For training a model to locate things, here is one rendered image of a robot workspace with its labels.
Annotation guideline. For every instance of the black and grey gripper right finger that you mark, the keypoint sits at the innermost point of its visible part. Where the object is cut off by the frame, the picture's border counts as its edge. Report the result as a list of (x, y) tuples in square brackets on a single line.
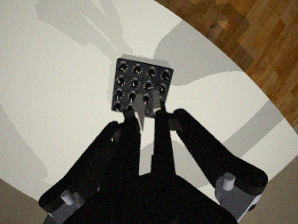
[(238, 184)]

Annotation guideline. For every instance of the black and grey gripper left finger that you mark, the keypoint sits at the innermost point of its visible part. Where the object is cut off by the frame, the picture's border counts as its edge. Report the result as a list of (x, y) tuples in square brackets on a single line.
[(83, 179)]

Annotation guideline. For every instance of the black knob box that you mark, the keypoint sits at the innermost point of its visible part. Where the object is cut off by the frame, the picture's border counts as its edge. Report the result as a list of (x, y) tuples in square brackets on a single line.
[(138, 74)]

